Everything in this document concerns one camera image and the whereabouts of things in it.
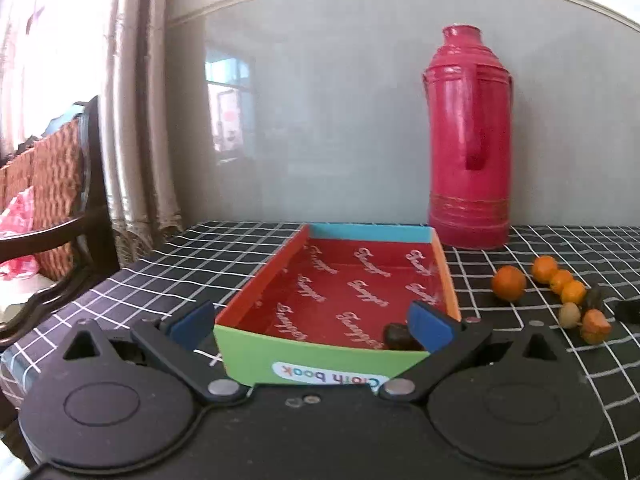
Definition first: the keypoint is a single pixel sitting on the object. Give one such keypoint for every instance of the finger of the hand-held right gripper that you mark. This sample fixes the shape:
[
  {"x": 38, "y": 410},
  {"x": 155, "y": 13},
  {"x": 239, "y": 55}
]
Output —
[{"x": 629, "y": 311}]

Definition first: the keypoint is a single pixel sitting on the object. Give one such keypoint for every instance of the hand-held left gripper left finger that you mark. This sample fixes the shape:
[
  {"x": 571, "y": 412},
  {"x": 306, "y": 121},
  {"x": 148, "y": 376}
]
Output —
[{"x": 191, "y": 324}]

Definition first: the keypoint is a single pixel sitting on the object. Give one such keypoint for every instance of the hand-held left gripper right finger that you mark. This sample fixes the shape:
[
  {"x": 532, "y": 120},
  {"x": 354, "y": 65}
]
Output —
[{"x": 426, "y": 325}]

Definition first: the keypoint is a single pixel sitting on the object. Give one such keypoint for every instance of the orange-red fruit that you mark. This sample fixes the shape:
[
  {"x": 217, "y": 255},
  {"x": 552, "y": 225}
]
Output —
[{"x": 596, "y": 325}]

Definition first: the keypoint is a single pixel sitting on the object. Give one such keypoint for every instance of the small orange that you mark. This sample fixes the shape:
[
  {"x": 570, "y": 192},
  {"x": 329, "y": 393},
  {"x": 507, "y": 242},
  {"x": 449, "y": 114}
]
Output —
[
  {"x": 544, "y": 267},
  {"x": 560, "y": 280},
  {"x": 574, "y": 293}
]

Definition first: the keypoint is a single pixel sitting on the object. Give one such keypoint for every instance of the pale round fruit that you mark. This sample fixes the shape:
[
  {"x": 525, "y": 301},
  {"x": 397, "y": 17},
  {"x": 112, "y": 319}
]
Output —
[{"x": 570, "y": 316}]

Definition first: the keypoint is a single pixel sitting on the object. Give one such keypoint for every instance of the large orange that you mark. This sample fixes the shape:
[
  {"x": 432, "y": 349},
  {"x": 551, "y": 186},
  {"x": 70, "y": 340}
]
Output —
[{"x": 509, "y": 284}]

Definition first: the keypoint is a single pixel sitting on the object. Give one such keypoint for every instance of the colourful cardboard box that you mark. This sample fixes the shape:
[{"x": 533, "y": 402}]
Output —
[{"x": 340, "y": 290}]

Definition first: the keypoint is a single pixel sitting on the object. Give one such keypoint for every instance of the black checkered tablecloth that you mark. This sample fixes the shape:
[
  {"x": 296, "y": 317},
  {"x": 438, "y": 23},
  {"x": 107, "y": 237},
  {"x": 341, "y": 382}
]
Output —
[{"x": 475, "y": 280}]

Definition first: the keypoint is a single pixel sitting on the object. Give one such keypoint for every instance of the dark wooden chair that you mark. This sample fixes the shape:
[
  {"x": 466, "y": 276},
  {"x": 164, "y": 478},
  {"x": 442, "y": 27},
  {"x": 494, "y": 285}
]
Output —
[{"x": 92, "y": 200}]

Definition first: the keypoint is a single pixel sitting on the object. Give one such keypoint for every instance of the red thermos flask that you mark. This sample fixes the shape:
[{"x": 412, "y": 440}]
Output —
[{"x": 467, "y": 160}]

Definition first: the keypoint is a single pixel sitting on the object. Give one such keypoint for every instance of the woven wicker chair back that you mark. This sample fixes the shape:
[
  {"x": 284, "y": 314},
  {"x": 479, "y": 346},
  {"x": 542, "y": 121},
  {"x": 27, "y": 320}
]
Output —
[{"x": 55, "y": 185}]

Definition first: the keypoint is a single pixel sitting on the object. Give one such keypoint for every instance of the pink plastic bag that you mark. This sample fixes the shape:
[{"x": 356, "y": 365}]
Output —
[{"x": 15, "y": 225}]

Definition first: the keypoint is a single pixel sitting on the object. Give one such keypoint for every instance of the beige curtain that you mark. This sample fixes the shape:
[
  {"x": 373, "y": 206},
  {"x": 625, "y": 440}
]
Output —
[{"x": 135, "y": 110}]

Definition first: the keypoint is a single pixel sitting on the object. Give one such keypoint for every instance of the window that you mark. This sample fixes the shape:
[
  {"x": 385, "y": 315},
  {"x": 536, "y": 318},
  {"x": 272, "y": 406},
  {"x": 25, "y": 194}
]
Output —
[{"x": 45, "y": 50}]

